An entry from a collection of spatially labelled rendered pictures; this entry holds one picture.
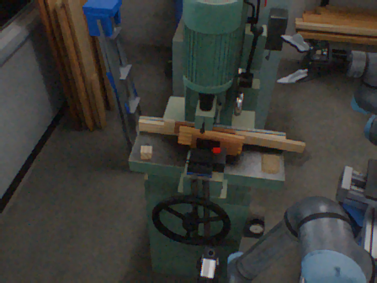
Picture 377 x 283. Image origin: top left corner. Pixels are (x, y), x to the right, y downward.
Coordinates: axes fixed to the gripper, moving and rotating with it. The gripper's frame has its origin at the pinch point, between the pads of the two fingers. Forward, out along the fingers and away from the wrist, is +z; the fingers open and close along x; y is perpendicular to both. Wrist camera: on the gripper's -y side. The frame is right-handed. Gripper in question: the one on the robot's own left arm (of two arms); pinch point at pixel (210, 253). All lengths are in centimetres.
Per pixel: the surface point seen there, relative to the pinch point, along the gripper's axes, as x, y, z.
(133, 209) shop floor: -52, 30, 92
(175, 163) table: -17.4, -28.0, 13.1
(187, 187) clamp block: -11.2, -22.8, 3.3
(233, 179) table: 5.3, -24.5, 13.3
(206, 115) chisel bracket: -8, -48, 13
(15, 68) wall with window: -132, -51, 93
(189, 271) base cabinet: -10, 44, 53
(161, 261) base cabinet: -25, 38, 50
